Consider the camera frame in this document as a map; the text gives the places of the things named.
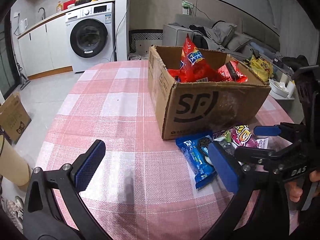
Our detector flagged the purple candy bag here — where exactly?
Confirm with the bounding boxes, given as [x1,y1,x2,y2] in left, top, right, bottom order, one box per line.
[213,125,268,155]

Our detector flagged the blue oreo package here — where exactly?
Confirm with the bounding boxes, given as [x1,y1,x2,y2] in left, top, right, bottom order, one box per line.
[175,131,217,190]

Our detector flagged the red white noodle packet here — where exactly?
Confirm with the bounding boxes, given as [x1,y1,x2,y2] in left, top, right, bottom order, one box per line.
[217,60,248,83]

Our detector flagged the red crisp snack bag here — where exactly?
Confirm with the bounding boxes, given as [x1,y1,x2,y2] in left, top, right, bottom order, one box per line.
[178,35,225,82]

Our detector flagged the red oreo package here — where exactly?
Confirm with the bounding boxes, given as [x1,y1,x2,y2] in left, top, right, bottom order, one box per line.
[167,69,181,82]

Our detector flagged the right hand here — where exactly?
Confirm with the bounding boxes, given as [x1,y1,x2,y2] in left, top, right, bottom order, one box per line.
[286,170,320,203]

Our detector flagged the white side table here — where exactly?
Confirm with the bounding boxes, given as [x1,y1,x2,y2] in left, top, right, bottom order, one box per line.
[269,63,304,123]

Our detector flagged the yellow plastic bag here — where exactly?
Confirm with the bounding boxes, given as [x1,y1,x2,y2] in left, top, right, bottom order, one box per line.
[245,55,273,82]

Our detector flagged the grey sofa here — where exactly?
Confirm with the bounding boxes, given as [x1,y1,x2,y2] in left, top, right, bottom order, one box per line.
[162,14,280,60]

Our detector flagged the SF cardboard box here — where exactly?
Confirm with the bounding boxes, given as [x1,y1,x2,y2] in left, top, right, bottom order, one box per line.
[148,46,271,140]

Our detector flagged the grey clothes pile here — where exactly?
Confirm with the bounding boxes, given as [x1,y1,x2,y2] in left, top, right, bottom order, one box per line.
[189,21,237,51]

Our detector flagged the pink plaid tablecloth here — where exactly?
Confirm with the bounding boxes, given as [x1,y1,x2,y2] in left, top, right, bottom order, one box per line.
[35,60,299,240]

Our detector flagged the cardboard box on floor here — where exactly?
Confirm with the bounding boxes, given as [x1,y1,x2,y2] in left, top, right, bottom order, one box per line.
[1,92,31,144]

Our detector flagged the black glass door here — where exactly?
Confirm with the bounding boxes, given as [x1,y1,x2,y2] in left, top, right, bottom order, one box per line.
[0,11,20,100]

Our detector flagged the black white patterned basket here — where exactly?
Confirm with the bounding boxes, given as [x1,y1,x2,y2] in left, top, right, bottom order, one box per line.
[129,29,163,55]

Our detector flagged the white kitchen cabinets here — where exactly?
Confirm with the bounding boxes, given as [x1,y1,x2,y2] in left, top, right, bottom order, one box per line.
[18,16,72,77]

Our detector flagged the white washing machine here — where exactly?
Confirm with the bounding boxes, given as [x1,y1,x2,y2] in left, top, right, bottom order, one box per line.
[65,2,117,73]

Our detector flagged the white electric kettle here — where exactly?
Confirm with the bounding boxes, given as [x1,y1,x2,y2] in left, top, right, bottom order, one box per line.
[18,18,28,35]

